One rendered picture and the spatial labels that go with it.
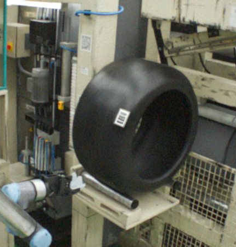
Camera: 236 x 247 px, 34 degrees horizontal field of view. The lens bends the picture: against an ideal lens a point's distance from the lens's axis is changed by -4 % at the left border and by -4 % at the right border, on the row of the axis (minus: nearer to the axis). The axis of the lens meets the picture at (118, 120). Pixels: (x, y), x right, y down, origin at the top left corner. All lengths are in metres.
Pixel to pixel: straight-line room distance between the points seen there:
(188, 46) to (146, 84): 0.46
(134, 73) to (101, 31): 0.32
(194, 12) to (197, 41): 0.21
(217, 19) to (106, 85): 0.53
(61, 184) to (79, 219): 0.70
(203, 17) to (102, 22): 0.44
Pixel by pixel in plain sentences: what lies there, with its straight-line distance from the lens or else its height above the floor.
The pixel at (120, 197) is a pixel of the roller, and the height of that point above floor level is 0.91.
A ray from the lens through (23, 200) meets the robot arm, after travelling 1.39.
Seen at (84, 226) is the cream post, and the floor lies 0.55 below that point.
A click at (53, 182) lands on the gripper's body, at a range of 1.46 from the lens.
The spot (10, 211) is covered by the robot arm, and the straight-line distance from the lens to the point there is 1.21.
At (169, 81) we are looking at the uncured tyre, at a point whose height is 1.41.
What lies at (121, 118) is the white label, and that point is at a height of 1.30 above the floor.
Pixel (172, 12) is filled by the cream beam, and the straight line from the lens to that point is 1.80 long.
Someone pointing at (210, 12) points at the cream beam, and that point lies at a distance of 1.68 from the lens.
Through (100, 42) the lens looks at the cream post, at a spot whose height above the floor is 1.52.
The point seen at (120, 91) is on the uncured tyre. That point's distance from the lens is 1.49.
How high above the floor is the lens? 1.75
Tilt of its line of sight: 19 degrees down
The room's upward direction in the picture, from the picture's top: 4 degrees clockwise
